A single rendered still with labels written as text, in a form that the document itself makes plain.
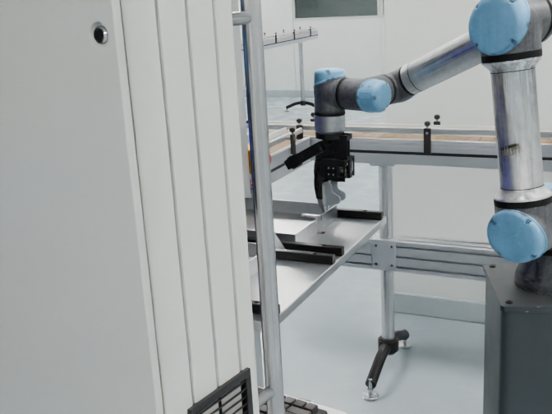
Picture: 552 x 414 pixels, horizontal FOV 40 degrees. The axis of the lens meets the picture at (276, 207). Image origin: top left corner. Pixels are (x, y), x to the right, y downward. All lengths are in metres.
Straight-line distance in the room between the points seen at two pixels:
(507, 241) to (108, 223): 0.97
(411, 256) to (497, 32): 1.43
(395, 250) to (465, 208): 0.60
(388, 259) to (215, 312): 2.00
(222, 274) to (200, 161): 0.14
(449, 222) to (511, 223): 1.81
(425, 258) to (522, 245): 1.25
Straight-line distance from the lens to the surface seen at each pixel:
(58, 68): 0.85
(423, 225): 3.43
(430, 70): 1.82
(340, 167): 1.88
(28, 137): 0.91
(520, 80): 1.58
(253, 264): 1.63
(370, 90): 1.77
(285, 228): 1.92
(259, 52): 0.95
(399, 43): 3.31
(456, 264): 2.81
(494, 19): 1.56
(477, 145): 2.65
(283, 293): 1.53
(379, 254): 2.88
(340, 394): 2.94
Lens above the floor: 1.46
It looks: 16 degrees down
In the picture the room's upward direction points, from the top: 3 degrees counter-clockwise
